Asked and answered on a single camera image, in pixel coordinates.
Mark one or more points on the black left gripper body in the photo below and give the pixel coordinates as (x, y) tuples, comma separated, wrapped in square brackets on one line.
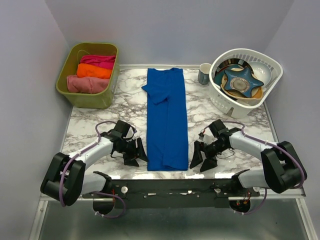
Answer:
[(129, 148)]

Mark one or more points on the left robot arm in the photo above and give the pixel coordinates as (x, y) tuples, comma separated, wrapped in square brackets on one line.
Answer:
[(65, 179)]

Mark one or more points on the pink rolled t shirt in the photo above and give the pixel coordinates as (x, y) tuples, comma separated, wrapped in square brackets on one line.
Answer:
[(86, 85)]

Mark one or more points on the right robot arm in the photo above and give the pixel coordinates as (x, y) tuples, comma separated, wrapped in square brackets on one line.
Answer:
[(281, 166)]

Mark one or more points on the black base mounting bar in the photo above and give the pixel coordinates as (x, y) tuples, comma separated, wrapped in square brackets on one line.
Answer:
[(180, 193)]

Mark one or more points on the teal plate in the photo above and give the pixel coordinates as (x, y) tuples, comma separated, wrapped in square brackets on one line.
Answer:
[(219, 76)]

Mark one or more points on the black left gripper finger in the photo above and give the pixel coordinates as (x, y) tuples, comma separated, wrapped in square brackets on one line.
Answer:
[(139, 150), (130, 161)]

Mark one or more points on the aluminium rail frame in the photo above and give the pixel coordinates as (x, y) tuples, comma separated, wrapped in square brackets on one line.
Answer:
[(277, 219)]

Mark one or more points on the white bowl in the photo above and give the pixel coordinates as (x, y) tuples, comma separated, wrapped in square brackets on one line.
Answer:
[(261, 71)]

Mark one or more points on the magenta rolled t shirt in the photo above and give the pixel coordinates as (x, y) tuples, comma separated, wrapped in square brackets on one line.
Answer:
[(101, 61)]

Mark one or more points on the grey white mug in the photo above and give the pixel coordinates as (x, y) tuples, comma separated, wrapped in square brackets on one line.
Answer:
[(203, 73)]

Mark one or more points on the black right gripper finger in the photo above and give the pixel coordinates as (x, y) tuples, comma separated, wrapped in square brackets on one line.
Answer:
[(197, 154), (209, 164)]

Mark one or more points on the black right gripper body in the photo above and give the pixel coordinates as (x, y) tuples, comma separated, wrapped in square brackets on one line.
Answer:
[(211, 150)]

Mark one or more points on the blue t shirt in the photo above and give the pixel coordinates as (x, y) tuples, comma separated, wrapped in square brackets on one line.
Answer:
[(167, 121)]

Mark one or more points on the olive green plastic bin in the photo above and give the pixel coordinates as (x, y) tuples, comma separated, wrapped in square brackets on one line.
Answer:
[(102, 100)]

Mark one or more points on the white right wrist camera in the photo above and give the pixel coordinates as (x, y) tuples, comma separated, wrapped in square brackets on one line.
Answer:
[(203, 137)]

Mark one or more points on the orange rolled t shirt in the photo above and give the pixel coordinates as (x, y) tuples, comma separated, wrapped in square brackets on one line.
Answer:
[(87, 70)]

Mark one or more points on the white plastic dish basket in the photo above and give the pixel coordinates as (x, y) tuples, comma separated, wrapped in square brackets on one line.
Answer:
[(241, 108)]

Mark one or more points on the blue star shaped dish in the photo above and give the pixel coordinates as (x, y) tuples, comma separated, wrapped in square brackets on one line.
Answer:
[(242, 80)]

